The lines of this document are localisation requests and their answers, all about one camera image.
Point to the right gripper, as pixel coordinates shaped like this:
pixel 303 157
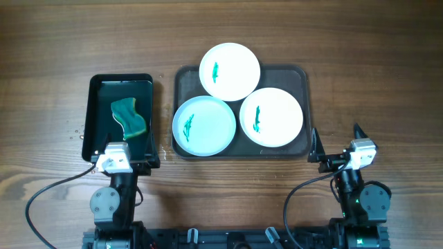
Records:
pixel 333 160

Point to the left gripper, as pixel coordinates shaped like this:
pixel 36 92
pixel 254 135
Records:
pixel 142 165

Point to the green yellow sponge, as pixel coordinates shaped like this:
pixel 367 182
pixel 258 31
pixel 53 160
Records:
pixel 125 114

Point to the white plate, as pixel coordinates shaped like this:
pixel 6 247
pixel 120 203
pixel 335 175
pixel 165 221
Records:
pixel 229 72
pixel 271 117

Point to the light blue plate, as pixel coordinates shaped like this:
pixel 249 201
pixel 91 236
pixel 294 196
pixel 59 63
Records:
pixel 203 126

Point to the white plate top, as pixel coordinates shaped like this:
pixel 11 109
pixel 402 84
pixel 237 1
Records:
pixel 229 72

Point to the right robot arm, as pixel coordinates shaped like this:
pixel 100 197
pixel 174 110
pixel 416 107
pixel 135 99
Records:
pixel 364 204

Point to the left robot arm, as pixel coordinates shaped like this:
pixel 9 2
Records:
pixel 113 206

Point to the dark grey serving tray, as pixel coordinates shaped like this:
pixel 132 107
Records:
pixel 288 77

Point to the black water basin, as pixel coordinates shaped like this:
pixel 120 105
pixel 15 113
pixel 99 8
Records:
pixel 105 89

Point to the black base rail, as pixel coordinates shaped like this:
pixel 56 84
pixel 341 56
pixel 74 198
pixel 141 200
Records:
pixel 308 237

